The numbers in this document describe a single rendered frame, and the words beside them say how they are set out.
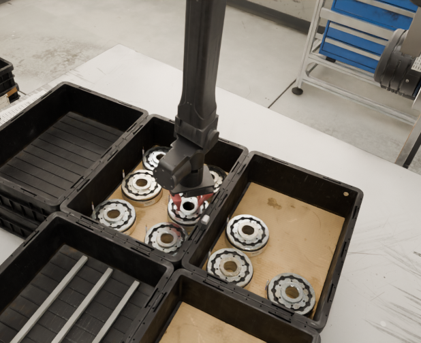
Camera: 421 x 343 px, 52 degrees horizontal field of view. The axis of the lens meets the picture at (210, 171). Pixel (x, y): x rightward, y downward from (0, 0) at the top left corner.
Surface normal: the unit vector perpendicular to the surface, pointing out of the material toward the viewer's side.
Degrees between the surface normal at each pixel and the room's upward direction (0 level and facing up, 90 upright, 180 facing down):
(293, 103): 0
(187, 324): 0
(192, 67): 97
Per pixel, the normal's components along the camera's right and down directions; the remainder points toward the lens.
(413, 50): -0.54, 0.56
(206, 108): 0.80, 0.42
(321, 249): 0.07, -0.70
